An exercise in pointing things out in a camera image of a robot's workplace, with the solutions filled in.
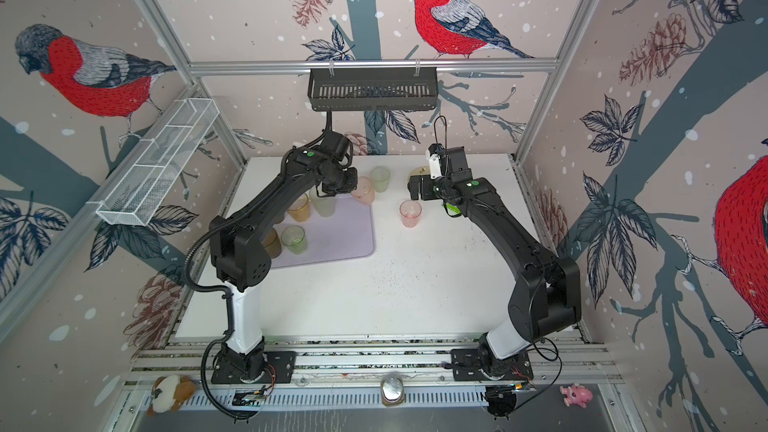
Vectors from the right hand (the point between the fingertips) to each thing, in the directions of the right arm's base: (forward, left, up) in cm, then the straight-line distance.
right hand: (421, 185), depth 85 cm
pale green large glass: (+3, +33, -14) cm, 36 cm away
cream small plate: (+25, -1, -21) cm, 33 cm away
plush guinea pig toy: (-51, +59, -17) cm, 80 cm away
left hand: (+1, +20, -1) cm, 20 cm away
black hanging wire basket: (+39, +17, +7) cm, 43 cm away
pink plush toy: (-46, -36, -20) cm, 62 cm away
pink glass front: (+4, +3, -19) cm, 20 cm away
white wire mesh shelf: (-14, +69, +12) cm, 71 cm away
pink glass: (-4, +16, +1) cm, 17 cm away
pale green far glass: (+18, +15, -17) cm, 29 cm away
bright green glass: (-12, +38, -11) cm, 42 cm away
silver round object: (-48, +6, -12) cm, 50 cm away
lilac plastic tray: (-5, +24, -19) cm, 31 cm away
